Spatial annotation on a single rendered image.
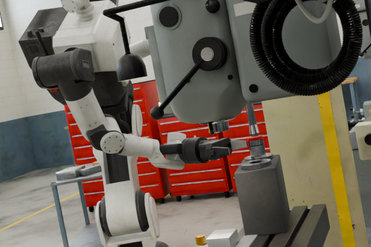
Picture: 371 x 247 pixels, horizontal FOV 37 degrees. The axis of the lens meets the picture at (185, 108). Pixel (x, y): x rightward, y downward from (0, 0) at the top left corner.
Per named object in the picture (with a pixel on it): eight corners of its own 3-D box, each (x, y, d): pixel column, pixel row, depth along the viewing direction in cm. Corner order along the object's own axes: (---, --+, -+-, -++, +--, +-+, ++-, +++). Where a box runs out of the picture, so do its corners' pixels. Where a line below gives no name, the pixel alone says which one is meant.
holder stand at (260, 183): (244, 237, 159) (232, 169, 158) (252, 215, 181) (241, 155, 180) (287, 232, 156) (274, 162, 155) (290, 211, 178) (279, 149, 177)
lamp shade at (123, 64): (121, 81, 138) (116, 57, 138) (149, 76, 138) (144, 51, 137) (115, 82, 131) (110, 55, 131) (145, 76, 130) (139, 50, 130)
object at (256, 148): (254, 158, 169) (251, 141, 169) (248, 156, 174) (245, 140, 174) (268, 155, 171) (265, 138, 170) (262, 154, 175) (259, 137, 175)
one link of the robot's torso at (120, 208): (108, 241, 196) (98, 119, 214) (157, 232, 195) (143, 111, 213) (96, 234, 182) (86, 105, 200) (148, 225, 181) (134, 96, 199)
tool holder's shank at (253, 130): (252, 137, 170) (245, 101, 169) (248, 137, 173) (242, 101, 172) (261, 135, 171) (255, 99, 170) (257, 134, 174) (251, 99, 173)
